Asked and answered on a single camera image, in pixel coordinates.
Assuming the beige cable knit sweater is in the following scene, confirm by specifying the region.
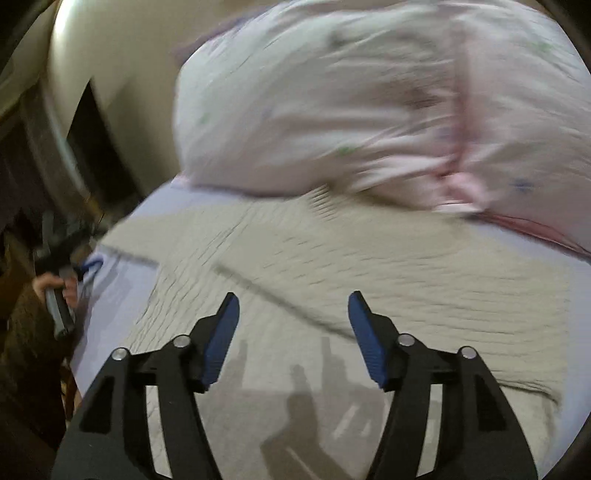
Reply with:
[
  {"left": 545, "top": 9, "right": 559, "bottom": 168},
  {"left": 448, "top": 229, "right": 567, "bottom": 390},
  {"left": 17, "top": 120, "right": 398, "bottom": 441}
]
[{"left": 102, "top": 189, "right": 569, "bottom": 479}]

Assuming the person's left hand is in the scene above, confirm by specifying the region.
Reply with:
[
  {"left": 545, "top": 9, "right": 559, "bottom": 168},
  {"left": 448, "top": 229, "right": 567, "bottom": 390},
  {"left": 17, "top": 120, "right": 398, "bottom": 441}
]
[{"left": 32, "top": 272, "right": 78, "bottom": 309}]

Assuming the pink floral right pillow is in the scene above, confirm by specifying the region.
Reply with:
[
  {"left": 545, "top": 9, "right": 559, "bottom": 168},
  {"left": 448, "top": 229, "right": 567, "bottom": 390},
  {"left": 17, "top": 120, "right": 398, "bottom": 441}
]
[{"left": 441, "top": 1, "right": 590, "bottom": 257}]

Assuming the pink floral pillow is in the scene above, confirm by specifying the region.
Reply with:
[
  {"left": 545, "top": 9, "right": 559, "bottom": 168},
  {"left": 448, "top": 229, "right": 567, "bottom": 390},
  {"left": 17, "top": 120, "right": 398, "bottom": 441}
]
[
  {"left": 173, "top": 1, "right": 458, "bottom": 209},
  {"left": 441, "top": 1, "right": 590, "bottom": 257}
]

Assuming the pink floral left pillow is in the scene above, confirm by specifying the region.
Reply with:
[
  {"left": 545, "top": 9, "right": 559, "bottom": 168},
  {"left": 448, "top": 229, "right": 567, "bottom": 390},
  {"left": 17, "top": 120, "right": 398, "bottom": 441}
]
[{"left": 173, "top": 1, "right": 458, "bottom": 209}]

